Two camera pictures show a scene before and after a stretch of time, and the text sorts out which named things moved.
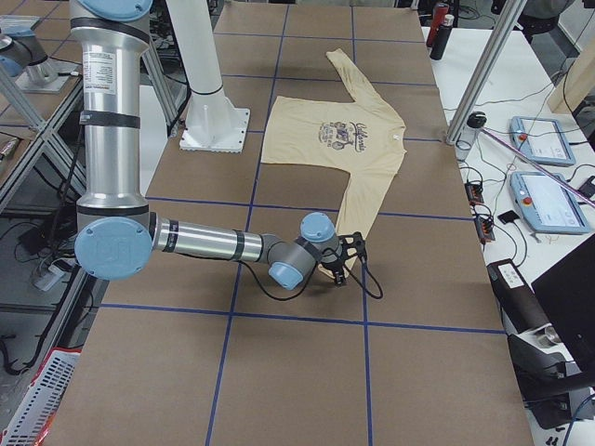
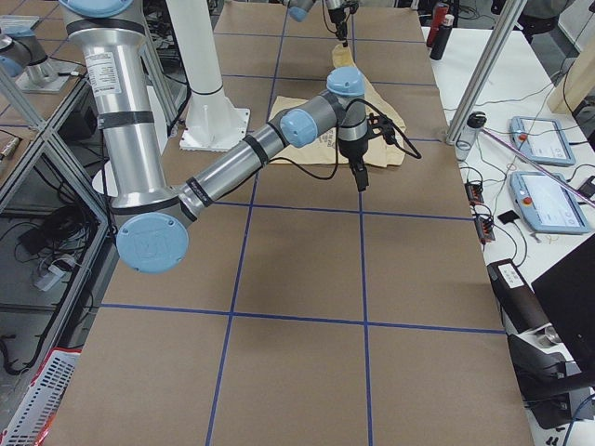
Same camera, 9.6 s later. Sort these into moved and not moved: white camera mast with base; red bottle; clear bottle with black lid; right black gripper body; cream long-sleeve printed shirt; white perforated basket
Moved: right black gripper body; cream long-sleeve printed shirt
Not moved: white camera mast with base; white perforated basket; red bottle; clear bottle with black lid
